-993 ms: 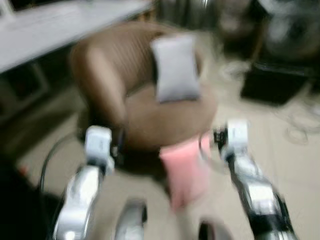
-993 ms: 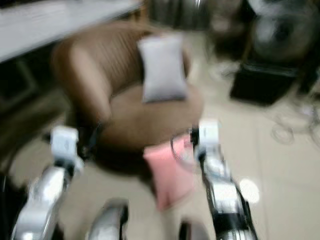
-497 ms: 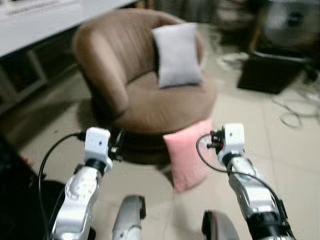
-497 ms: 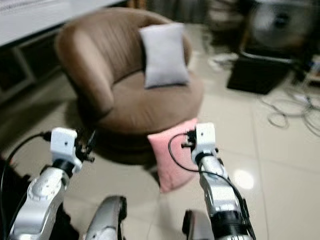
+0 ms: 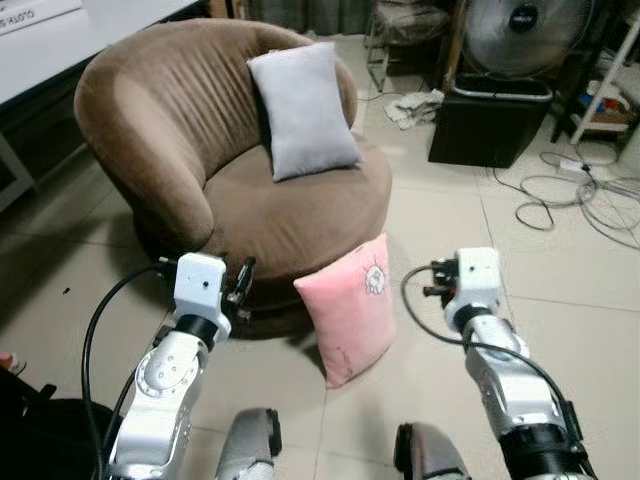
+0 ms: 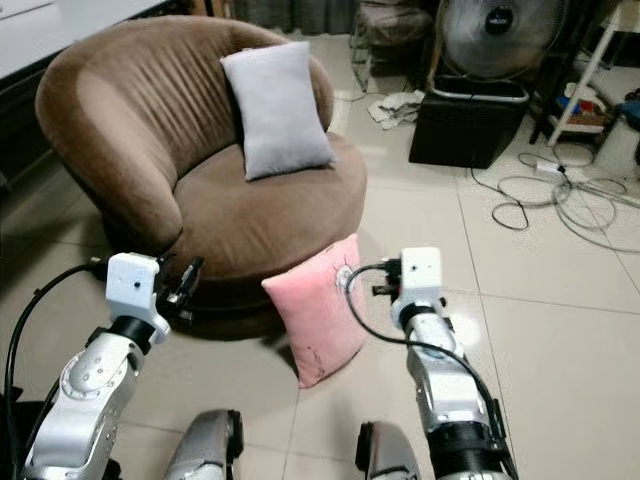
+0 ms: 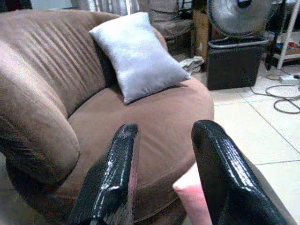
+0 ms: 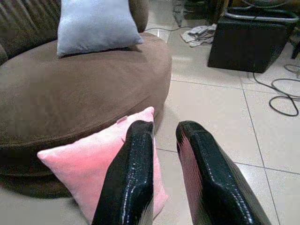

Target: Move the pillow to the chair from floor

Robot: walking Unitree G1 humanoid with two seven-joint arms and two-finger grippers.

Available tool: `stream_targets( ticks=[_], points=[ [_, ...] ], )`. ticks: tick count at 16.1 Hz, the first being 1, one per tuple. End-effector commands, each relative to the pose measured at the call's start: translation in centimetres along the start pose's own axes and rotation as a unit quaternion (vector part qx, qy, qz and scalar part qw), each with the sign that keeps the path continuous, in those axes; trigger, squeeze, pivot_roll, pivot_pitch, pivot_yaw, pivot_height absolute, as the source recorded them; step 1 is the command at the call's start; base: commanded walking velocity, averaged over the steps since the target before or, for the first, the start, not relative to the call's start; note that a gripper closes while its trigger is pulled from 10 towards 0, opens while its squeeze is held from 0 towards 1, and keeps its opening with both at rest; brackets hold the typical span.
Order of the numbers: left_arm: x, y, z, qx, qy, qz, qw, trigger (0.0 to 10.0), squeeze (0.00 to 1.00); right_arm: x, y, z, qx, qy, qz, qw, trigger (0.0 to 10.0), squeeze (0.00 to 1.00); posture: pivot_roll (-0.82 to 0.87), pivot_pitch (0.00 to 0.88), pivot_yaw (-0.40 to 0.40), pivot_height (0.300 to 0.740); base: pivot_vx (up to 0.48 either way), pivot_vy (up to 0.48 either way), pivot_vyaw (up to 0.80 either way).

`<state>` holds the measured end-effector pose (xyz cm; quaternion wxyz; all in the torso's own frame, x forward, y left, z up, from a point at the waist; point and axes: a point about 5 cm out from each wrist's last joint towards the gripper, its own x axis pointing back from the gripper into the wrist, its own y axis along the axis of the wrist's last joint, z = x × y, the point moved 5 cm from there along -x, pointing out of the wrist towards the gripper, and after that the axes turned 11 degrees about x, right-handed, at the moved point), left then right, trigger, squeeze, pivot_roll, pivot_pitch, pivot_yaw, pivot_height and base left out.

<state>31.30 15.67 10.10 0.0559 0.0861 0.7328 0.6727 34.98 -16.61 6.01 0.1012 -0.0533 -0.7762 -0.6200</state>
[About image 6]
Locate pink pillow with cartoon print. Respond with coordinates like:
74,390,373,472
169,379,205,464
261,234,369,389

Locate brown round upholstered chair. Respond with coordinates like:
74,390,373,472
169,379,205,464
35,18,369,309

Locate grey pillow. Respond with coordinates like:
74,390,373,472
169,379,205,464
220,41,336,182

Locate metal chair with plaid cushion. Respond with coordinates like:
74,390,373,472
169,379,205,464
350,0,437,93

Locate black floor fan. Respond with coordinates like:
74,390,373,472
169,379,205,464
438,0,567,83

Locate silver left robot leg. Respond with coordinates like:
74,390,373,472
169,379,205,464
164,410,245,480

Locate silver robot leg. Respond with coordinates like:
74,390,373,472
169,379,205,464
355,422,423,480
164,410,245,480

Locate silver right robot leg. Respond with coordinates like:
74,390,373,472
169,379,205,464
355,422,423,480

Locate crumpled white rag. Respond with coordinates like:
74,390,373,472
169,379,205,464
365,90,427,130

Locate black box stool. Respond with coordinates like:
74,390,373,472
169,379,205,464
408,78,531,169

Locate white power strip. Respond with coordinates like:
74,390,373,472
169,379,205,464
534,160,568,181

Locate cluttered storage shelf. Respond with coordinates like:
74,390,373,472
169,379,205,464
528,0,640,166

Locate white table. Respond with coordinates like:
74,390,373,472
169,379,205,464
0,0,166,83

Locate grey curtain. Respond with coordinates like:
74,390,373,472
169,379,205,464
228,0,361,34

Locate white flat box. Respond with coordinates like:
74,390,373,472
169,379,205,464
0,0,53,19

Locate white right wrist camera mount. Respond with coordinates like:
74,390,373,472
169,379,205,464
391,247,445,311

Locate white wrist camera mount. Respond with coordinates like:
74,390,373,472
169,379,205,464
391,247,445,311
105,252,172,341

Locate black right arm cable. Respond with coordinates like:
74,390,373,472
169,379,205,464
344,262,507,441

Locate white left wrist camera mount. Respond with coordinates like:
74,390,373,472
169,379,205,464
105,252,172,341

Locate tangled floor cables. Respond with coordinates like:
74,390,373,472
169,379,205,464
470,140,640,253

